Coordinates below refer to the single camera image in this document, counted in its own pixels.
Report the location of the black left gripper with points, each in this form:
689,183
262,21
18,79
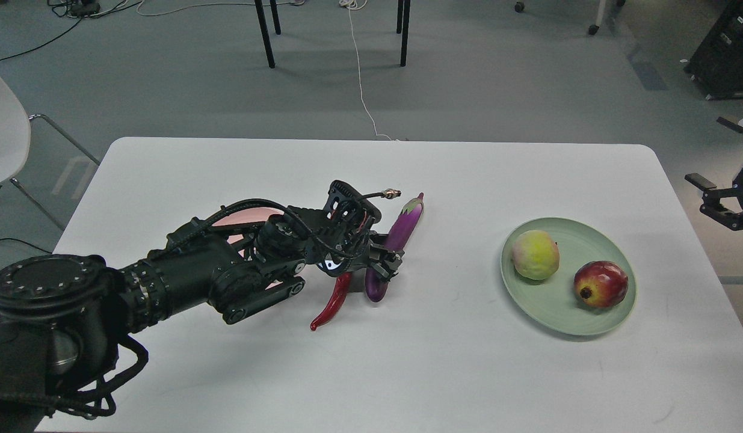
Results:
338,236

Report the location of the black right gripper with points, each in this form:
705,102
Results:
724,216

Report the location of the purple eggplant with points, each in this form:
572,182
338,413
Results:
402,229

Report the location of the red chili pepper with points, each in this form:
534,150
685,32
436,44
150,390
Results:
334,303

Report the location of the red pomegranate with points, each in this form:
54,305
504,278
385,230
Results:
601,284

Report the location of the yellow green peach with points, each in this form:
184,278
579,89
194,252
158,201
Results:
535,255

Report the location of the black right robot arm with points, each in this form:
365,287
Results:
711,195

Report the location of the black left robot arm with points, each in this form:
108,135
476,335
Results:
67,321

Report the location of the pink plate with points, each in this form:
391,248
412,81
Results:
246,216

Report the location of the black equipment case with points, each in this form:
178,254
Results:
716,67

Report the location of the green plate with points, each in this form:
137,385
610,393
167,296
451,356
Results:
552,302

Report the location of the black chair leg right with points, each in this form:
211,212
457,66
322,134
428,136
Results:
402,28

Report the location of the black chair leg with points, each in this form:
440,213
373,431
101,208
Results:
402,28
263,27

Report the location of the black chair leg left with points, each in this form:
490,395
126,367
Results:
263,27

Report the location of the white chair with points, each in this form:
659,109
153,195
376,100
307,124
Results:
15,143

